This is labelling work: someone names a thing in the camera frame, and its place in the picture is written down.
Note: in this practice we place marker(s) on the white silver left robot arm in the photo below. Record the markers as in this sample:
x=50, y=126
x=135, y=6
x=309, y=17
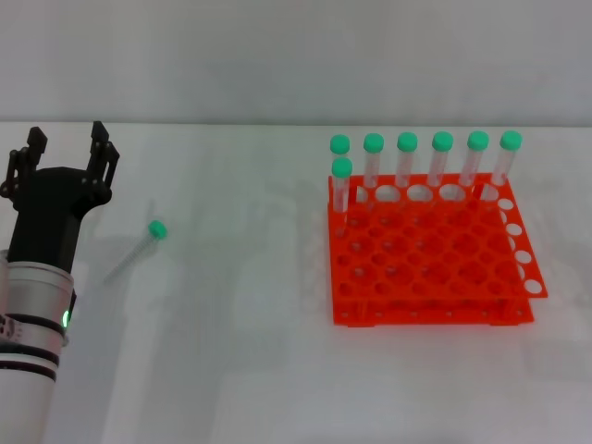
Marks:
x=28, y=324

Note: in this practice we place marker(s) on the clear test tube green cap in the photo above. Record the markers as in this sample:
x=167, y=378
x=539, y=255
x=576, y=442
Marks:
x=442, y=141
x=511, y=139
x=373, y=142
x=407, y=141
x=478, y=140
x=342, y=167
x=157, y=229
x=340, y=144

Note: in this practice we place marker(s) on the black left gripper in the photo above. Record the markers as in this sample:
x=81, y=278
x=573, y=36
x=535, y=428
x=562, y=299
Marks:
x=46, y=208

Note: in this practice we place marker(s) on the orange test tube rack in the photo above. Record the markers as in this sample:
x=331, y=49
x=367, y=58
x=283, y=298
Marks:
x=430, y=259

